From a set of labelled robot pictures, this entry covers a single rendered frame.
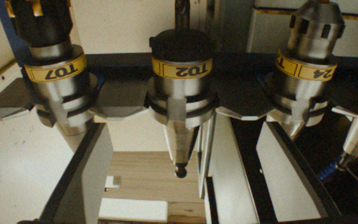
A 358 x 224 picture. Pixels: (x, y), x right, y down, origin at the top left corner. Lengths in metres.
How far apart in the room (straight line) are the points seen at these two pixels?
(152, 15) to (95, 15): 0.29
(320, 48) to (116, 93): 0.18
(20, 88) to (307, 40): 0.27
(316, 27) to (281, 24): 0.64
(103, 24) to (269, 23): 0.80
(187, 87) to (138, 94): 0.05
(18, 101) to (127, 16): 0.98
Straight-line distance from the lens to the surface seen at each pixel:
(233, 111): 0.19
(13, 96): 0.26
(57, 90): 0.20
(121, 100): 0.20
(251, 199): 0.56
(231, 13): 0.81
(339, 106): 0.24
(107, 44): 1.25
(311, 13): 0.20
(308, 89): 0.21
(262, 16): 0.80
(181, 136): 0.21
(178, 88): 0.17
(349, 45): 1.00
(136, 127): 1.51
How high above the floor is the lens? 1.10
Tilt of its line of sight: 37 degrees up
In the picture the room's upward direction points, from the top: 180 degrees counter-clockwise
